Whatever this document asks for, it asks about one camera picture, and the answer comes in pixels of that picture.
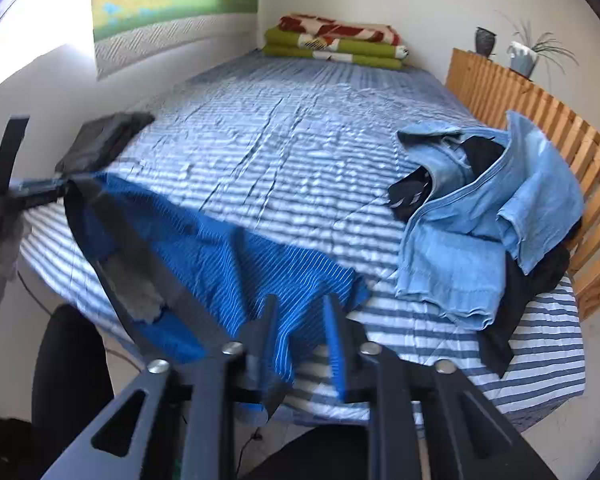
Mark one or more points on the plant in white pot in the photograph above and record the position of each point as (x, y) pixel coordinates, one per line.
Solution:
(524, 60)

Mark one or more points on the dark ceramic pot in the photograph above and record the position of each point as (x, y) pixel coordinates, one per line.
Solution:
(486, 41)

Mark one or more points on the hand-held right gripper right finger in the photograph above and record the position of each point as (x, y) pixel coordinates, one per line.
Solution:
(336, 350)

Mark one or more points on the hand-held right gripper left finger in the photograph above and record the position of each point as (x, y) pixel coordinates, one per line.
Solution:
(262, 327)

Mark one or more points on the landscape wall poster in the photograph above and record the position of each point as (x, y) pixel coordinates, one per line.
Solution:
(170, 0)

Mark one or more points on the dark grey folded clothes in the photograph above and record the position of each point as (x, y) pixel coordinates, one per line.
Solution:
(100, 140)

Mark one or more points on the wooden slatted headboard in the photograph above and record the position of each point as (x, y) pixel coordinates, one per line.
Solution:
(530, 105)

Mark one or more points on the light blue denim garment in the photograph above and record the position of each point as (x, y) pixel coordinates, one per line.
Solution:
(460, 240)

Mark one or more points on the plain black garment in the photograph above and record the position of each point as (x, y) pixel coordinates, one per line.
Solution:
(520, 305)

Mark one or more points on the red patterned folded blanket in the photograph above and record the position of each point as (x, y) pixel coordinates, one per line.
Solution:
(340, 27)

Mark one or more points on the blue striped shorts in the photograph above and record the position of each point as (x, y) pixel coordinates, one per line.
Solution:
(230, 265)

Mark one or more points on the person's leg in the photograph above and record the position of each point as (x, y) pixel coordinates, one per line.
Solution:
(70, 380)
(310, 455)

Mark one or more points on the green folded blanket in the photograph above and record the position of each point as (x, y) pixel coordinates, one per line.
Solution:
(360, 46)
(330, 59)

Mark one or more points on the striped bed quilt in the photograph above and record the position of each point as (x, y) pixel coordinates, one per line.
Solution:
(290, 160)

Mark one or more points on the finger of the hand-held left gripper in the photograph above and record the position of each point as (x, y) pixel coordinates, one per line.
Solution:
(55, 187)

